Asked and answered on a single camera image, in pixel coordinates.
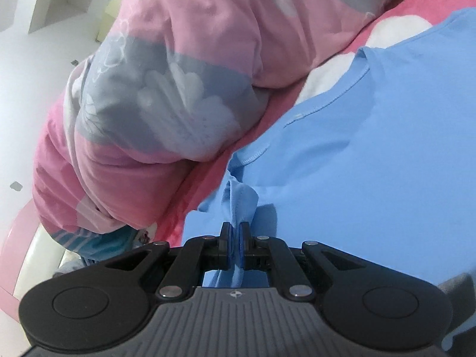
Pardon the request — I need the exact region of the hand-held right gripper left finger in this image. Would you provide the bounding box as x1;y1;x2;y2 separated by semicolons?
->
105;222;234;300

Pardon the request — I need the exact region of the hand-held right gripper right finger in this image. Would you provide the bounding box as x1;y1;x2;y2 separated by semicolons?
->
239;222;367;300

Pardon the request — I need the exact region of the light blue t-shirt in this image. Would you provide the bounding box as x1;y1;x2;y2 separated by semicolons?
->
184;7;476;350

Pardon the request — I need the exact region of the pink floral fleece blanket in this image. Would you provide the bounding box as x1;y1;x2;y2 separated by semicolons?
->
152;0;476;249

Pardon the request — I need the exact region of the pink grey floral duvet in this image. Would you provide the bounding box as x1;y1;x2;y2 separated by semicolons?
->
32;0;476;265

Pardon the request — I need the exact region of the pink white bed headboard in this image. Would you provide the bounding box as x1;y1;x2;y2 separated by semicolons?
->
0;197;87;299

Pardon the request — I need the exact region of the pale green box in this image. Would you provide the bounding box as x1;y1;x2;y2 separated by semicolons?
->
95;0;124;44

